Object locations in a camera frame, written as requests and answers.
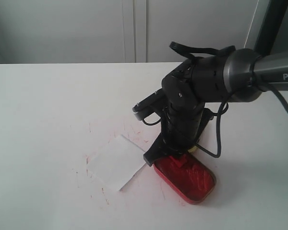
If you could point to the red ink pad tin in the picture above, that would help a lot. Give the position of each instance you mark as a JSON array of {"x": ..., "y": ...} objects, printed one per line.
[{"x": 193, "y": 182}]

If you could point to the gold tin lid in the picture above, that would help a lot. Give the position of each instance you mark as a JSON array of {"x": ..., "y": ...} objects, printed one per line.
[{"x": 193, "y": 149}]

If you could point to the white paper sheet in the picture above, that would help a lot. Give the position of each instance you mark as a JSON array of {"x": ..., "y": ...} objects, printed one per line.
[{"x": 116, "y": 163}]

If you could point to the red stamp block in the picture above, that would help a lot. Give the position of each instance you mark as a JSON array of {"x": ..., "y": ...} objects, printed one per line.
[{"x": 180, "y": 160}]

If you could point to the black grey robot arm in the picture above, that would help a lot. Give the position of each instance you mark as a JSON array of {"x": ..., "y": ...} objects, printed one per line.
[{"x": 199, "y": 90}]

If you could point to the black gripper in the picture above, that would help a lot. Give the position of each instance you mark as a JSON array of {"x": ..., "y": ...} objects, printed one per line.
[{"x": 180, "y": 131}]

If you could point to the dark vertical post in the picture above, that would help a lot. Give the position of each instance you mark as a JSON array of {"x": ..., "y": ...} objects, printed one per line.
[{"x": 270, "y": 26}]

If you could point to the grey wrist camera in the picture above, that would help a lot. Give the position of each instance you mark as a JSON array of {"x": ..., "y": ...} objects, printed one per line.
[{"x": 154, "y": 103}]

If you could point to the white cabinet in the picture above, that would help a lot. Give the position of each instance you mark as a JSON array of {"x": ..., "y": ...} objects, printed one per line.
[{"x": 106, "y": 31}]

